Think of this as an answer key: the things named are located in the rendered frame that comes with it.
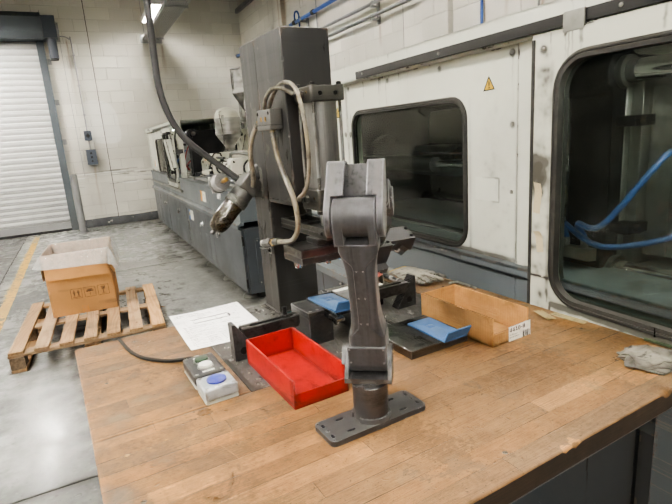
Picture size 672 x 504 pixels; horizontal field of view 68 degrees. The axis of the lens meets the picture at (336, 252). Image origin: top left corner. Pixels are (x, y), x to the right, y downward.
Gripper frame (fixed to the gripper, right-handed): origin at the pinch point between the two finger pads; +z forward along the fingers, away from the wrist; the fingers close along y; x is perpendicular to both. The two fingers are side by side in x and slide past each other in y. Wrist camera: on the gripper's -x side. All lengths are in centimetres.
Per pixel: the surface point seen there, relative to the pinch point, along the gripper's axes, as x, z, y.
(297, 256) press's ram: 10.1, -0.5, 11.7
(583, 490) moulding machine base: -60, 47, -53
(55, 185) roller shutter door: 54, 502, 782
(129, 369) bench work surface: 49, 26, 11
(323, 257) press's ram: 4.2, -0.9, 9.5
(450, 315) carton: -23.6, 6.6, -10.8
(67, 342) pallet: 65, 222, 187
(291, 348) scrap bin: 14.1, 17.2, -1.1
